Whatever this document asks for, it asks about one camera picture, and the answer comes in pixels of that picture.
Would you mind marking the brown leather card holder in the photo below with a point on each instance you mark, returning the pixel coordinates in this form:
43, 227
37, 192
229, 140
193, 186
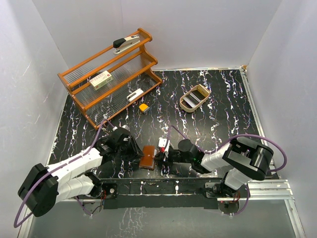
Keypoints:
147, 161

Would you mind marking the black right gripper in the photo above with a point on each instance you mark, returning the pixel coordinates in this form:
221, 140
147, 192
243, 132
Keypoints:
161, 156

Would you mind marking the yellow grey eraser block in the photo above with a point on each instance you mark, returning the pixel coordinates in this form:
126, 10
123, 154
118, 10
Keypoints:
144, 108

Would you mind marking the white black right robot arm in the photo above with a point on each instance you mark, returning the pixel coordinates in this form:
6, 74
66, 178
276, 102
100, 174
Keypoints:
249, 159

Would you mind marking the cream oval card tray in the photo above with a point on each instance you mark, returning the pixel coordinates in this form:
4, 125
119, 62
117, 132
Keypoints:
203, 90

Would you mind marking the orange wooden shelf rack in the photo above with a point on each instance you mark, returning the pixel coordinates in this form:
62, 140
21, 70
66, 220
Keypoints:
131, 70

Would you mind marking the aluminium frame rail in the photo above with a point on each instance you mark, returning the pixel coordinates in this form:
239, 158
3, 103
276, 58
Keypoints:
272, 189

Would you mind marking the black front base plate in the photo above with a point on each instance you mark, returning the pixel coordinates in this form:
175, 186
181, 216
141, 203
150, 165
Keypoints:
158, 193

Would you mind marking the black white stapler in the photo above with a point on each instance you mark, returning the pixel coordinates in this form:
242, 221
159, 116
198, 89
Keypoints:
122, 44

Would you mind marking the small white black device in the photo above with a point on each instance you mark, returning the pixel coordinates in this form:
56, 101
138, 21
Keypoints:
131, 97

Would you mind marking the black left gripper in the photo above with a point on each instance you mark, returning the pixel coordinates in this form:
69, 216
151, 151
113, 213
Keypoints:
135, 151

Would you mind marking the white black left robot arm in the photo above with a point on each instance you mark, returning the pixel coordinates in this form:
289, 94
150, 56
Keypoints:
46, 186

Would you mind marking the white staples box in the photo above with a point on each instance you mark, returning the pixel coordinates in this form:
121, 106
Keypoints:
101, 80

